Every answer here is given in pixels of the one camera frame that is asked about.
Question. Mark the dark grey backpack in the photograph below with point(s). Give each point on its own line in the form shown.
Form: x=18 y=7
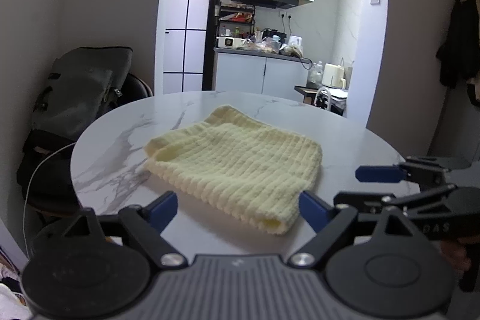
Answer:
x=82 y=85

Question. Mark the black spice shelf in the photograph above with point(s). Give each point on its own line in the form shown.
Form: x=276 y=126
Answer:
x=235 y=20

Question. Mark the black framed glass door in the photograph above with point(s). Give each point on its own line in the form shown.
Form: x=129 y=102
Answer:
x=189 y=41

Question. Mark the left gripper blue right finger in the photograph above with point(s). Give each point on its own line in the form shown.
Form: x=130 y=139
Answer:
x=334 y=229

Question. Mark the black chair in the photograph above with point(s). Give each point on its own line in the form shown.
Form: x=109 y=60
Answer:
x=134 y=89

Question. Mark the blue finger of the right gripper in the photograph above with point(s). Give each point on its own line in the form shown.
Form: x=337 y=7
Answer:
x=380 y=174
x=362 y=200

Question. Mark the white metal trolley rack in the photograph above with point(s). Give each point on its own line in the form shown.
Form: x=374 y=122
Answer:
x=331 y=99

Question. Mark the white lower kitchen cabinet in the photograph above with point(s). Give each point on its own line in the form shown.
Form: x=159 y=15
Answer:
x=247 y=71

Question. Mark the person's left hand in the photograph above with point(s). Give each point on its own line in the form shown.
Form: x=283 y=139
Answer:
x=456 y=255

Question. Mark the hanging black jacket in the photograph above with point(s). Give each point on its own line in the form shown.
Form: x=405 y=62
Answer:
x=459 y=54

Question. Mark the pale yellow knit towel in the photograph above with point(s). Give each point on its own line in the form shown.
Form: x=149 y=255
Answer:
x=247 y=169

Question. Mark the white toaster appliance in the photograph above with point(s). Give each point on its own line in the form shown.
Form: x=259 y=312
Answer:
x=231 y=42

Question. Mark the white electric kettle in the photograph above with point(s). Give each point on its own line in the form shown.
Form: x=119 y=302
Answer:
x=295 y=41

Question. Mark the cream air fryer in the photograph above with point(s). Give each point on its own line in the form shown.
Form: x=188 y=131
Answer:
x=333 y=76

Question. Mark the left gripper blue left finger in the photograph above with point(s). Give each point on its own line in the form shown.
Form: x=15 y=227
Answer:
x=140 y=228

